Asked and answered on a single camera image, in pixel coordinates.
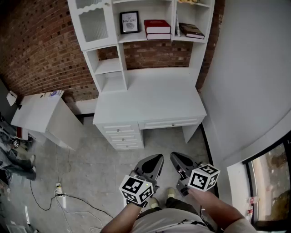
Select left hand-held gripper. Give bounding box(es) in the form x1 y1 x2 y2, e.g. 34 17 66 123
119 154 165 208

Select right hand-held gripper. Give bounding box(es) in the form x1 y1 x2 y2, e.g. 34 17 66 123
170 152 221 198

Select wide white desk drawer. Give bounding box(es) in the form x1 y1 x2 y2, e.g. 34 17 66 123
138 116 206 131

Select person's left forearm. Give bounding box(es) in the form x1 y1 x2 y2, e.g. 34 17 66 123
100 202 148 233

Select person's right forearm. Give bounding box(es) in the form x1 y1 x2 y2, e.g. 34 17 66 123
188 188 250 227

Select person's left shoe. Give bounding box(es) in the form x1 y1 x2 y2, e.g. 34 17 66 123
147 197 160 209

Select person's dark trousers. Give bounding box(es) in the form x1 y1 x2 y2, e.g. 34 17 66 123
138 197 199 217

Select person's white t-shirt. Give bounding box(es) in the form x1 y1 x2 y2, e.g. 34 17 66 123
131 208 261 233

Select black framed window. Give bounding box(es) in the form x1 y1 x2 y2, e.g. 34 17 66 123
241 140 291 231

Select white hutch shelving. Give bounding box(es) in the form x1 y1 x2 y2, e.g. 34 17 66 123
67 0 216 93

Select stickers on side cabinet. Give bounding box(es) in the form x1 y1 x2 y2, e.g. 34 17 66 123
44 90 65 98

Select white side cabinet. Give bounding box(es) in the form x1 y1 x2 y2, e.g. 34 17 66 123
10 90 83 152

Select red book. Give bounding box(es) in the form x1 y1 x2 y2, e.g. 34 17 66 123
146 32 172 41
143 19 172 35

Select dark brown book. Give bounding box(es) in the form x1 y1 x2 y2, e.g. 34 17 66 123
178 22 206 40

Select thin white book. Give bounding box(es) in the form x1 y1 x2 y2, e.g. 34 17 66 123
175 13 181 37

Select white glass cabinet door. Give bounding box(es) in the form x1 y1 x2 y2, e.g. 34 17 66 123
67 0 119 51

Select white tag on stand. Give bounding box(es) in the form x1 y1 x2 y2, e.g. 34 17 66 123
6 90 19 106

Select black shoulder strap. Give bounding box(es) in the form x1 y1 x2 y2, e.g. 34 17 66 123
190 218 219 233

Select white power strip with cables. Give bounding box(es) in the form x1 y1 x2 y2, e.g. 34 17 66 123
54 145 104 232

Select black floor cable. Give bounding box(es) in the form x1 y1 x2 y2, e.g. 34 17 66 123
29 179 114 219

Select black picture frame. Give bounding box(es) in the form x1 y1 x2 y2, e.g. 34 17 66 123
120 10 141 35

